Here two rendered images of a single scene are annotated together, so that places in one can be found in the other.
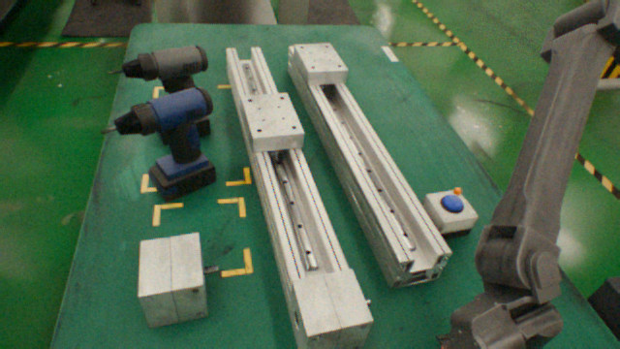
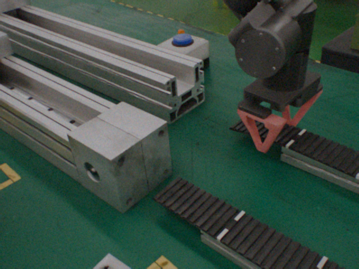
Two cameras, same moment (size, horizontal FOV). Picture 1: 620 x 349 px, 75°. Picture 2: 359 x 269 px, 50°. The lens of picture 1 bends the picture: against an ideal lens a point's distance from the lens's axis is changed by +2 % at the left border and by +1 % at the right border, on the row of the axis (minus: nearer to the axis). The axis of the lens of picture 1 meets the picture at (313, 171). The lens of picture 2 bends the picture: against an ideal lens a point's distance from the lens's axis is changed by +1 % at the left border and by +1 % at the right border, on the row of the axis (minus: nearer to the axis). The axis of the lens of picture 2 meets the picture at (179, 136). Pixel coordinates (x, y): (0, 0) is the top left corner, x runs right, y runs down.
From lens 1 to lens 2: 0.27 m
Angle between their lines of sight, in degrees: 20
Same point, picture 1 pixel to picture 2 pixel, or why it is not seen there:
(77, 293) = not seen: outside the picture
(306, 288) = (86, 131)
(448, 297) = (220, 107)
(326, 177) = not seen: hidden behind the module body
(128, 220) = not seen: outside the picture
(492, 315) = (261, 10)
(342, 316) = (136, 132)
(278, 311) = (70, 190)
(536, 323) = (296, 8)
